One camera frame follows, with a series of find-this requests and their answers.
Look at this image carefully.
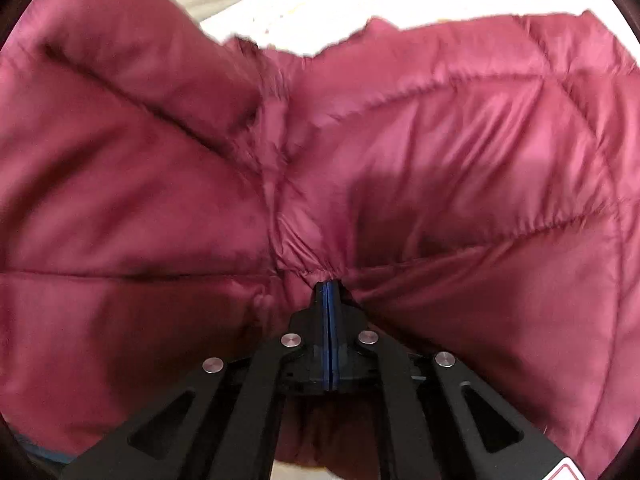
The maroon quilted puffer jacket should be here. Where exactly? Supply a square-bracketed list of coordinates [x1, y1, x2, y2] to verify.
[0, 0, 640, 479]

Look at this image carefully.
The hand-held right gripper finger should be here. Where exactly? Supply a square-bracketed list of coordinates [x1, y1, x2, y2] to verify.
[328, 282, 577, 480]
[60, 282, 329, 480]

